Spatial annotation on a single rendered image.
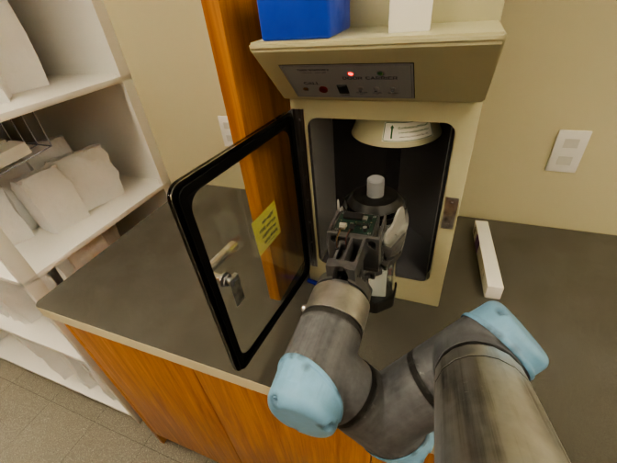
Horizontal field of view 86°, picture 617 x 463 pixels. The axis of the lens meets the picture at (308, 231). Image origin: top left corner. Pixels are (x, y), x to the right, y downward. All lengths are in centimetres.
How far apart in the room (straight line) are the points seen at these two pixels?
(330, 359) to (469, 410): 15
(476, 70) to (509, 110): 56
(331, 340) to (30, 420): 202
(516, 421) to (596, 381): 61
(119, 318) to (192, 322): 19
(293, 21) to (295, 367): 42
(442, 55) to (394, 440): 44
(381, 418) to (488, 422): 17
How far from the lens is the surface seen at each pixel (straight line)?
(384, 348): 76
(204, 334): 84
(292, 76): 56
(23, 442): 223
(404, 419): 39
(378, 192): 55
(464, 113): 60
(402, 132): 65
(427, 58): 49
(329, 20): 50
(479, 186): 115
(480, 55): 48
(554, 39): 104
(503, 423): 24
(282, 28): 52
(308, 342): 36
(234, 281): 54
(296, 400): 34
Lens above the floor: 157
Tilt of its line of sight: 36 degrees down
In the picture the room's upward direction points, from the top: 6 degrees counter-clockwise
